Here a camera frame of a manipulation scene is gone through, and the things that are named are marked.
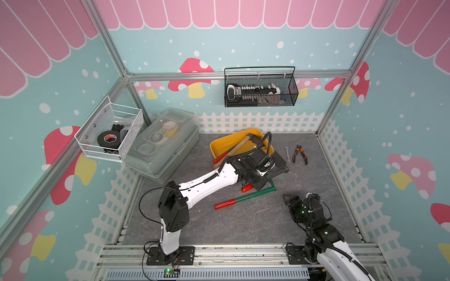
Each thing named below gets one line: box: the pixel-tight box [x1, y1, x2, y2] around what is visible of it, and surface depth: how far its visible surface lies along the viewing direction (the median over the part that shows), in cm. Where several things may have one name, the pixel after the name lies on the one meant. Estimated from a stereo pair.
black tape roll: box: [97, 129, 122, 149], surface depth 70 cm
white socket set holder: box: [226, 83, 281, 102], surface depth 91 cm
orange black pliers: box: [292, 144, 309, 166], surface depth 109 cm
